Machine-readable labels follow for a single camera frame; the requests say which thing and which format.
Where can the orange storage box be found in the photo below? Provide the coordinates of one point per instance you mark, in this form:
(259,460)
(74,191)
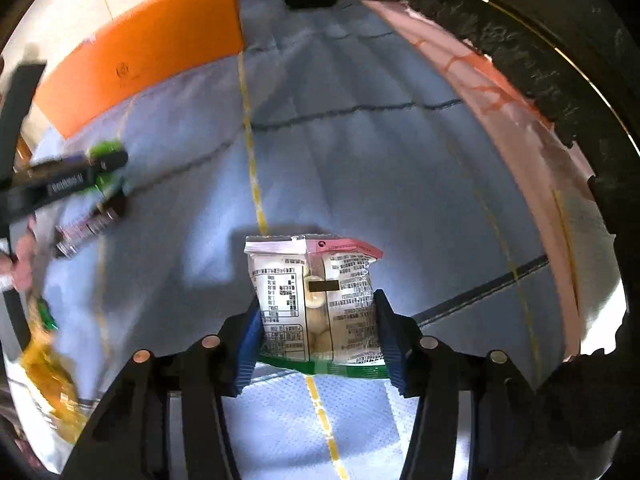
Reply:
(150,45)

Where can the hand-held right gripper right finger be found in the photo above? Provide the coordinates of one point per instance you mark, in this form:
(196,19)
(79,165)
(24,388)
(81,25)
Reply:
(395,355)

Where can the white snack packet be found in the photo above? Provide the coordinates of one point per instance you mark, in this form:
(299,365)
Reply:
(280,300)

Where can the pink cloth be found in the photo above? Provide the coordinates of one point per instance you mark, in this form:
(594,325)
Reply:
(500,95)

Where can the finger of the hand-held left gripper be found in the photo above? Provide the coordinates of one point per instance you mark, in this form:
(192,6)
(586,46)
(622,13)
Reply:
(112,161)
(114,205)

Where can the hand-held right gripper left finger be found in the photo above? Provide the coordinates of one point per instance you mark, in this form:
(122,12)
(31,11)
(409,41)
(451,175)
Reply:
(249,355)

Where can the yellow snack packet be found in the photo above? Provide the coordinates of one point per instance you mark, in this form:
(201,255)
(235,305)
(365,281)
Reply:
(47,380)

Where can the purple and green snack packet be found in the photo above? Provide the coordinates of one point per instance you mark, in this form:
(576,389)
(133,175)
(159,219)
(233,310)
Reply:
(82,230)

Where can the person's left hand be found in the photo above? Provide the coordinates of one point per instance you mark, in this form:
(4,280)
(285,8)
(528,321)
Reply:
(22,260)

